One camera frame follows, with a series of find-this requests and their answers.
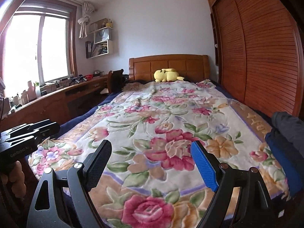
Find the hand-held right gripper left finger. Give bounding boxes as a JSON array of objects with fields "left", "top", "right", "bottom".
[{"left": 26, "top": 140, "right": 112, "bottom": 228}]

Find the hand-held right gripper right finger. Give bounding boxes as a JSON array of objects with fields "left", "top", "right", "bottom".
[{"left": 190, "top": 140, "right": 271, "bottom": 228}]

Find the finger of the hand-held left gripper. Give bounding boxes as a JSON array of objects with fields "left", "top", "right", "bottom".
[
  {"left": 0, "top": 119, "right": 51, "bottom": 136},
  {"left": 6, "top": 122, "right": 60, "bottom": 145}
]

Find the person's left hand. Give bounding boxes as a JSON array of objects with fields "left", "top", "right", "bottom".
[{"left": 11, "top": 160, "right": 26, "bottom": 196}]

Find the wooden desk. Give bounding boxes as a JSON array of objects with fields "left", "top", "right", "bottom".
[{"left": 0, "top": 75, "right": 110, "bottom": 131}]

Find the black device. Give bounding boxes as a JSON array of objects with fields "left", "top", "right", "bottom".
[{"left": 69, "top": 75, "right": 86, "bottom": 85}]

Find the floral blanket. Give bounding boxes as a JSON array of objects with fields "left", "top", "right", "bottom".
[{"left": 28, "top": 79, "right": 291, "bottom": 228}]

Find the wood-framed window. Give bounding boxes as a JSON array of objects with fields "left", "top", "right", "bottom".
[{"left": 0, "top": 5, "right": 78, "bottom": 95}]

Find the blue folded cloth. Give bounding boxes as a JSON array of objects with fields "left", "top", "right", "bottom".
[{"left": 265, "top": 129, "right": 304, "bottom": 195}]

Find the wooden chair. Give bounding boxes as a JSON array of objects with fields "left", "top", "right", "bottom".
[{"left": 108, "top": 69, "right": 129, "bottom": 93}]

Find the stack of papers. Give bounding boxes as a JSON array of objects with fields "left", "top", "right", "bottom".
[{"left": 92, "top": 43, "right": 108, "bottom": 57}]

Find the yellow plush toy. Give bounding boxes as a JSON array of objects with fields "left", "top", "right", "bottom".
[{"left": 154, "top": 68, "right": 184, "bottom": 83}]

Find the white paper bag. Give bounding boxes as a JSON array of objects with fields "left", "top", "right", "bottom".
[{"left": 94, "top": 30, "right": 111, "bottom": 44}]

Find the wooden bed headboard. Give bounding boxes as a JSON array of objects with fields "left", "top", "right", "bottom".
[{"left": 129, "top": 55, "right": 211, "bottom": 82}]

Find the tied cream curtain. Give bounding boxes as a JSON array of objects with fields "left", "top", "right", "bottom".
[{"left": 78, "top": 2, "right": 98, "bottom": 38}]

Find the wooden slatted wardrobe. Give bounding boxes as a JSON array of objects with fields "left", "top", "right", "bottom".
[{"left": 206, "top": 0, "right": 304, "bottom": 118}]

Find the white wall shelf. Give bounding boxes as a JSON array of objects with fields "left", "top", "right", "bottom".
[{"left": 85, "top": 18, "right": 114, "bottom": 59}]

